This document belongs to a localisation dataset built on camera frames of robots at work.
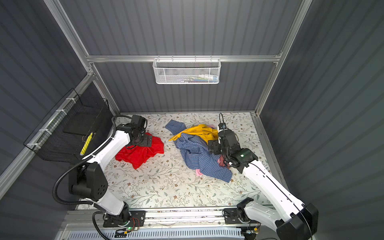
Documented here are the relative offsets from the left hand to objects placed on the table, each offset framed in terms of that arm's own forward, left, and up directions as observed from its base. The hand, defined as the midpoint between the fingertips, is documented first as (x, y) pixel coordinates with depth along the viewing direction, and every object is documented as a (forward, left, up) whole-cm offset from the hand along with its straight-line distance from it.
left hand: (141, 142), depth 88 cm
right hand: (-9, -45, +9) cm, 46 cm away
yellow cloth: (+5, -37, +2) cm, 37 cm away
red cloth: (-7, +1, -4) cm, 8 cm away
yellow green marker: (-10, +20, +15) cm, 27 cm away
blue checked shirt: (-9, -33, -2) cm, 34 cm away
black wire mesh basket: (-1, +29, +15) cm, 33 cm away
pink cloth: (-16, -33, -12) cm, 39 cm away
